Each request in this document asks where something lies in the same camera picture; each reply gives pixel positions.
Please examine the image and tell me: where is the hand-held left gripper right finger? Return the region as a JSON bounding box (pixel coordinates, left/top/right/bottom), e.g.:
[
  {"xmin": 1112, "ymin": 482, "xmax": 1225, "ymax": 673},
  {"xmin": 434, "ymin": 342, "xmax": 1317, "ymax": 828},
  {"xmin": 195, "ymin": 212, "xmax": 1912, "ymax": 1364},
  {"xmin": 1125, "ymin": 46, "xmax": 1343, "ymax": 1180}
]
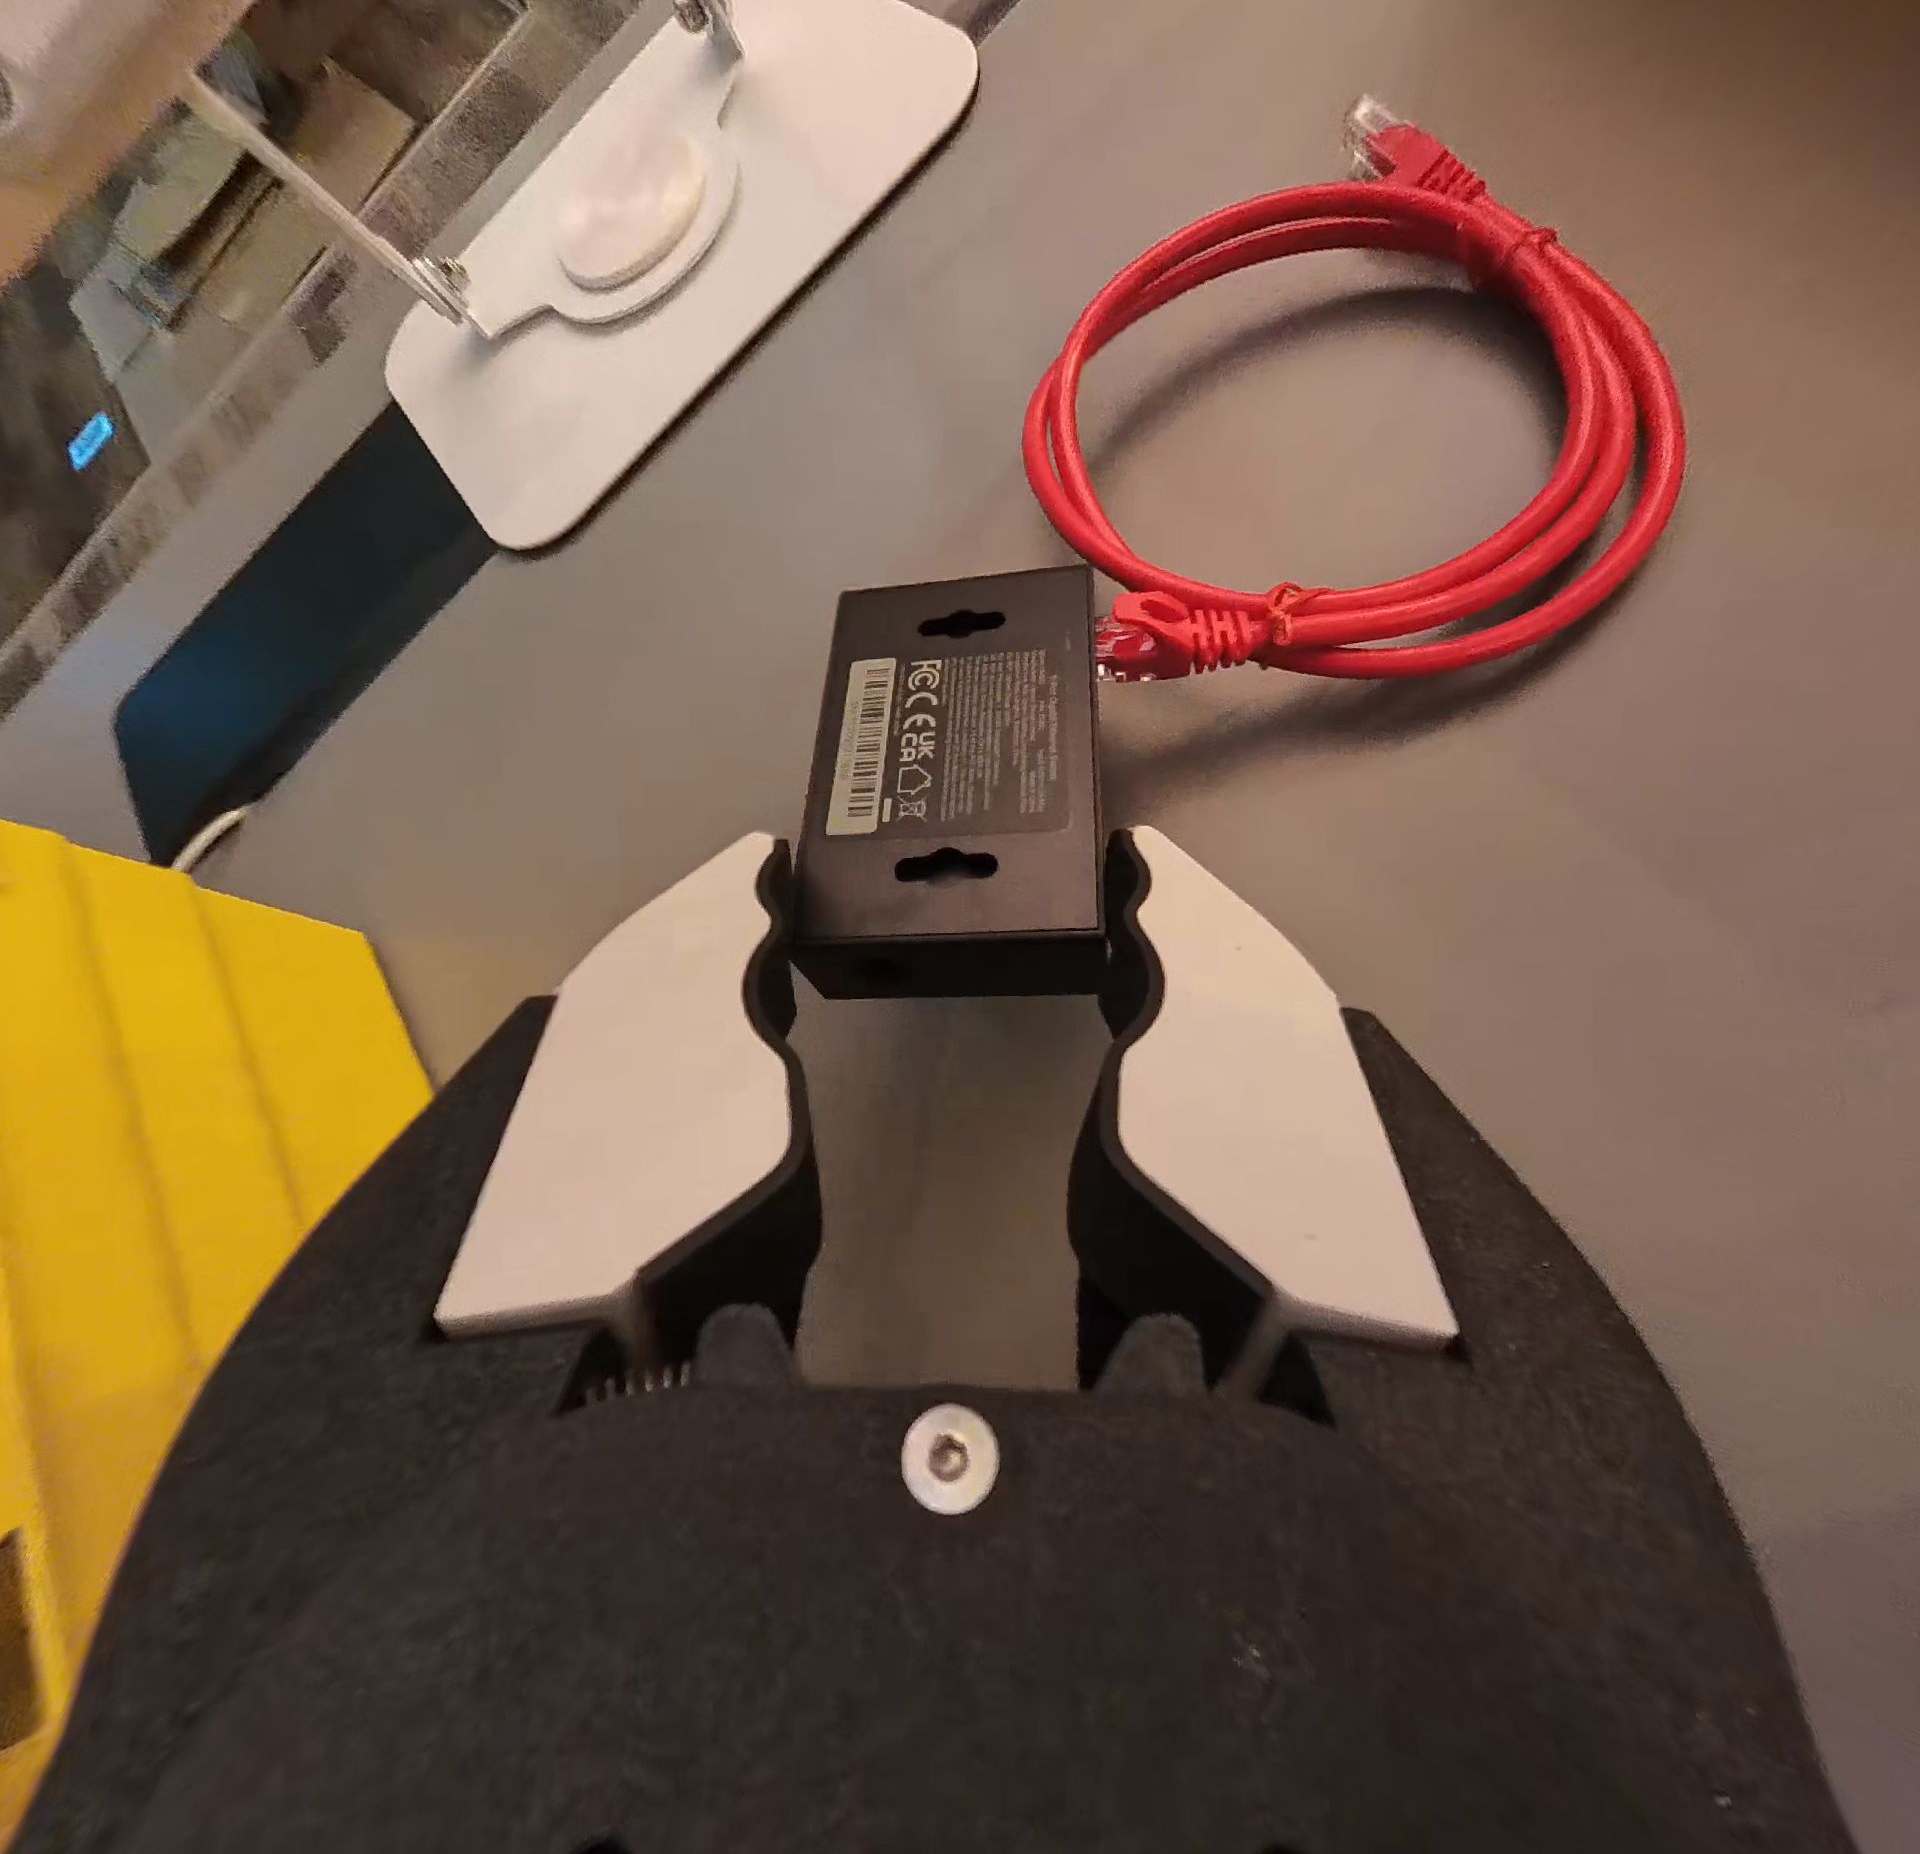
[{"xmin": 1077, "ymin": 824, "xmax": 1463, "ymax": 1355}]

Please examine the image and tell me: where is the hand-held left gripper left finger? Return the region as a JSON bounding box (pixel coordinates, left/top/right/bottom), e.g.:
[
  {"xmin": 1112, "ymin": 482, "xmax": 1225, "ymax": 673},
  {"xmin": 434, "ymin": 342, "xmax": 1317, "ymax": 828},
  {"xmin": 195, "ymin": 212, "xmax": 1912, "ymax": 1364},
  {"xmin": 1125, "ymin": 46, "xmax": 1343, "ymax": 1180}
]
[{"xmin": 432, "ymin": 833, "xmax": 823, "ymax": 1343}]

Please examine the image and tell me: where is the black ethernet switch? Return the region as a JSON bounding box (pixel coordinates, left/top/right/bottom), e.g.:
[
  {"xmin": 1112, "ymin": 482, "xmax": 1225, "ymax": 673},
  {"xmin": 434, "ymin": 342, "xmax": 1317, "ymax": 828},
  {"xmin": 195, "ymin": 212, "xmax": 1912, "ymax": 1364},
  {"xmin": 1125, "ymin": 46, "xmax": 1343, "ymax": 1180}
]
[{"xmin": 791, "ymin": 566, "xmax": 1115, "ymax": 1004}]

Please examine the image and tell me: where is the yellow plastic bin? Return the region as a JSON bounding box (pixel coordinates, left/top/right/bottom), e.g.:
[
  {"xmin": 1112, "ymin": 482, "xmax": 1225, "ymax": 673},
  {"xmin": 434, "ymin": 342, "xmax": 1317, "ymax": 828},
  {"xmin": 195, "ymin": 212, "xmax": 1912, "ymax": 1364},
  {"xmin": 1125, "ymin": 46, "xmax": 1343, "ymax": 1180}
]
[{"xmin": 0, "ymin": 820, "xmax": 440, "ymax": 1759}]

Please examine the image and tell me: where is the red ethernet cable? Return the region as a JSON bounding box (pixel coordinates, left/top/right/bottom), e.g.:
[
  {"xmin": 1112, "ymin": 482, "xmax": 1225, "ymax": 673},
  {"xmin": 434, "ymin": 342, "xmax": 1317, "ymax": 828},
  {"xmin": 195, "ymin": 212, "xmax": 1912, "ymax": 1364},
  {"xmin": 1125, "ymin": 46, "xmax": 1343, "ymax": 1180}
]
[{"xmin": 1025, "ymin": 91, "xmax": 1694, "ymax": 688}]

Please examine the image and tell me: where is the black flat panel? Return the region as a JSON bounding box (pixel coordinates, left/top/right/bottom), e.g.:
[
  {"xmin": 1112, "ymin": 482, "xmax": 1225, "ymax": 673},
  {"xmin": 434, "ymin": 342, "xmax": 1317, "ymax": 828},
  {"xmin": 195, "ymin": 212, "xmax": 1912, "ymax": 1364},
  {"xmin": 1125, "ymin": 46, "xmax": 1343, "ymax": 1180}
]
[{"xmin": 113, "ymin": 410, "xmax": 502, "ymax": 870}]

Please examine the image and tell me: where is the white stand base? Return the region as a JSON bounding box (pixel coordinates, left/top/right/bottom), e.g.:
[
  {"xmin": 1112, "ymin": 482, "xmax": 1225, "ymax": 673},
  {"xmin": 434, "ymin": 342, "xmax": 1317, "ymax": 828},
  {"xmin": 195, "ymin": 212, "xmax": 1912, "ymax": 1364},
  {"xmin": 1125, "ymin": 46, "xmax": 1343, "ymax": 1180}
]
[{"xmin": 384, "ymin": 0, "xmax": 983, "ymax": 554}]

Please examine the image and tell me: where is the metal stand bracket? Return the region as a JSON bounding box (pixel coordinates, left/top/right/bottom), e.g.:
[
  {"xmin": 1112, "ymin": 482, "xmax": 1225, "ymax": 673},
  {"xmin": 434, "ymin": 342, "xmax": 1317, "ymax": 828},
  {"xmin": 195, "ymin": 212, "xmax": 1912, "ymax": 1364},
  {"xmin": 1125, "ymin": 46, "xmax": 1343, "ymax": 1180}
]
[{"xmin": 188, "ymin": 0, "xmax": 747, "ymax": 337}]

